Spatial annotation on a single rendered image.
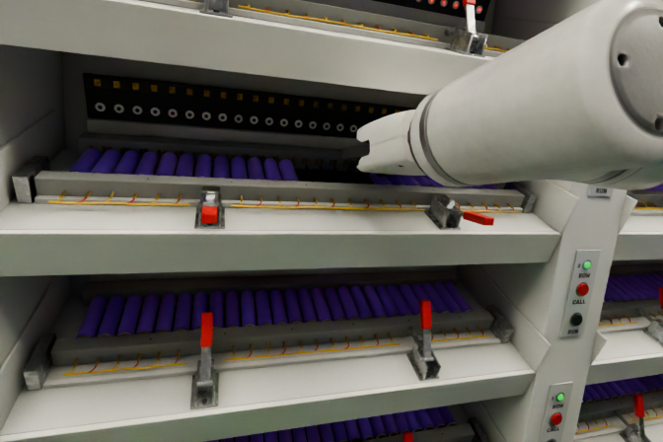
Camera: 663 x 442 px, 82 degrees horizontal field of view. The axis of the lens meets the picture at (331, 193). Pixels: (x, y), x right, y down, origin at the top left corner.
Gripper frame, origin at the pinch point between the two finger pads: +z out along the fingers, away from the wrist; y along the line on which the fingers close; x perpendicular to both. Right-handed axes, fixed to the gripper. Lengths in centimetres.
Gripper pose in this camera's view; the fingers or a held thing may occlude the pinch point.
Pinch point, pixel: (376, 162)
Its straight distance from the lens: 48.1
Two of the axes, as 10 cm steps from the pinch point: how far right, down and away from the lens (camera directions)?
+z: -3.0, 0.5, 9.5
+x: -0.1, 10.0, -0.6
